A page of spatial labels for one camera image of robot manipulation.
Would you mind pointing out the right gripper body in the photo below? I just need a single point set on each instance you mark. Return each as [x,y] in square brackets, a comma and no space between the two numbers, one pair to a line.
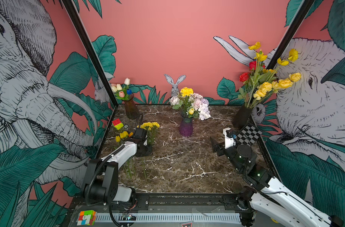
[224,152]

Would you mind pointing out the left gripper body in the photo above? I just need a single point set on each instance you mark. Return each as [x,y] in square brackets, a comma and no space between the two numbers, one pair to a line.
[147,150]

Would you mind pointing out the yellow carnation stem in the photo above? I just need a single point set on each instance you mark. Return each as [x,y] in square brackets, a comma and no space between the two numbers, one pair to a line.
[153,128]

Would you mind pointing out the purple glass vase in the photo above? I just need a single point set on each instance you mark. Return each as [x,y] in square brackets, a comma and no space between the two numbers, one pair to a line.
[186,127]

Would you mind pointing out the brown ribbed glass vase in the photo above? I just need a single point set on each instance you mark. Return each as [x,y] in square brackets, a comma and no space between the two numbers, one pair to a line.
[131,109]

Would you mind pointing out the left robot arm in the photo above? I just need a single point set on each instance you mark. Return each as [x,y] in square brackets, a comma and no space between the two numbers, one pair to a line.
[100,184]

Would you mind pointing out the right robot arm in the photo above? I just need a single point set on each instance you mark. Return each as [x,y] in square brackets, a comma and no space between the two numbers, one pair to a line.
[266,194]

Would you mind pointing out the checkerboard calibration plate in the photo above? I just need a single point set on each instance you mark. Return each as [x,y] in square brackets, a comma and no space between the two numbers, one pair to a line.
[248,135]

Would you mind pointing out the red yellow cube block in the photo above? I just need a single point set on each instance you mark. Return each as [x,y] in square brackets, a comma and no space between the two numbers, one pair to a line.
[117,124]

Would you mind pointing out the white purple hydrangea bunch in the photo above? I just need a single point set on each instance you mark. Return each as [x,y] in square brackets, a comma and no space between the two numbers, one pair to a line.
[191,104]

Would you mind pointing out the white tulip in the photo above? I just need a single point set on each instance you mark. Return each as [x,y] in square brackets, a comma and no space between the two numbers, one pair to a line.
[127,81]

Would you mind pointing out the yellow flower bouquet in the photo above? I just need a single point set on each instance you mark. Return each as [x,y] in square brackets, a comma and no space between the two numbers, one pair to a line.
[261,82]

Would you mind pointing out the rubiks cube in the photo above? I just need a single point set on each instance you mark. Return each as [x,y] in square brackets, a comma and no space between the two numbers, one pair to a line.
[87,218]

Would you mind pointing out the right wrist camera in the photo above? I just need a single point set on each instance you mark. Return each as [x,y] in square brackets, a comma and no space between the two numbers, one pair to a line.
[230,138]

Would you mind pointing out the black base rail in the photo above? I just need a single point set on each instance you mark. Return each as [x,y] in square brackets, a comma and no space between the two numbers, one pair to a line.
[145,201]

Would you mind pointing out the white ribbed cable duct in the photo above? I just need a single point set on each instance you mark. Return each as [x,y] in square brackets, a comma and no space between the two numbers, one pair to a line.
[233,218]

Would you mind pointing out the black left frame post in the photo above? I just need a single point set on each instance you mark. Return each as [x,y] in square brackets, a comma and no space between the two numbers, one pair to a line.
[77,22]

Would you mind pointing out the black frame post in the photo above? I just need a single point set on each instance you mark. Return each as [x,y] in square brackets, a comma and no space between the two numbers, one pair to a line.
[77,22]
[292,29]

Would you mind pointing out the black right frame post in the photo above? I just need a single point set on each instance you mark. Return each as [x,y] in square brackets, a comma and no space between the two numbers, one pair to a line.
[292,29]

